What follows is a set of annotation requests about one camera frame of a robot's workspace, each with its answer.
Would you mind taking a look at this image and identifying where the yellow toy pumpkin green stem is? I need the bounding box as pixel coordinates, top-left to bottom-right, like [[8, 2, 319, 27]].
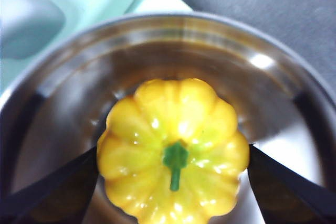
[[96, 78, 250, 224]]

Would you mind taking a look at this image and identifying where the mint green pot with handle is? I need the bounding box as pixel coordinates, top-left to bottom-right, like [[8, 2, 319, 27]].
[[0, 11, 336, 224]]

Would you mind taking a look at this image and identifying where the mint green cover silver handle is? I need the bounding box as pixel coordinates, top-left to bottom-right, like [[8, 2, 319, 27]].
[[0, 0, 140, 93]]

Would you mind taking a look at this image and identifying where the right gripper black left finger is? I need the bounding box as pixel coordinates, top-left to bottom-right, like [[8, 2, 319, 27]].
[[0, 145, 99, 224]]

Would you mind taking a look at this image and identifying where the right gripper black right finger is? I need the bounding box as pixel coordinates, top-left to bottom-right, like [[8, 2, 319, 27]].
[[248, 143, 336, 224]]

